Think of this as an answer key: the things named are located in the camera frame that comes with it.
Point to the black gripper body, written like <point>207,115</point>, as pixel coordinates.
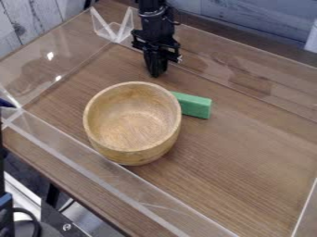
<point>156,35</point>

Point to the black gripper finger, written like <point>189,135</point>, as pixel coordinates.
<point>150,60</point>
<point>163,63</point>

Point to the green rectangular block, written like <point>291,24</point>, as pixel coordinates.
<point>195,106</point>

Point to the brown wooden bowl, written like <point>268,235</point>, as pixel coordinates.
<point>133,122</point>

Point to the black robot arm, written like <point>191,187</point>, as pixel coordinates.
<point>150,6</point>

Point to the clear acrylic tray walls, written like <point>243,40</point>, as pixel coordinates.
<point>240,176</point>

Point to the blue object at left edge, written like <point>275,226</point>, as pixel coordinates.
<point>6,103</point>

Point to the black metal table bracket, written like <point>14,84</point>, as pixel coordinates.
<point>56,224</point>

